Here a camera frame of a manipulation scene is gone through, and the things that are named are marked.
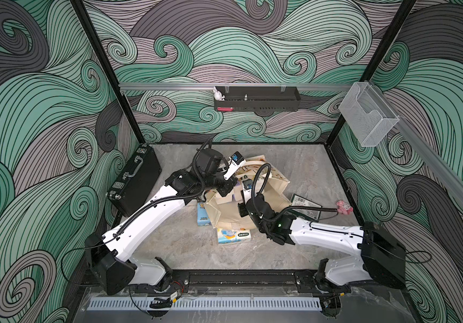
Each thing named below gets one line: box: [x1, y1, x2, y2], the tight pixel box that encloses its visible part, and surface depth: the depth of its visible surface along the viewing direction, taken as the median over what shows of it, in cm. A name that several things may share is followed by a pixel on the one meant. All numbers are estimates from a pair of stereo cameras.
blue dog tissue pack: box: [196, 202, 211, 227], surface depth 86 cm
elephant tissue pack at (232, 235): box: [216, 227, 252, 245], surface depth 81 cm
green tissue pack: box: [290, 193, 324, 222], surface depth 90 cm
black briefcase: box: [106, 143, 163, 218], surface depth 81 cm
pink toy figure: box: [336, 200, 354, 216], surface depth 92 cm
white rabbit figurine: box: [213, 86, 226, 101], surface depth 87 cm
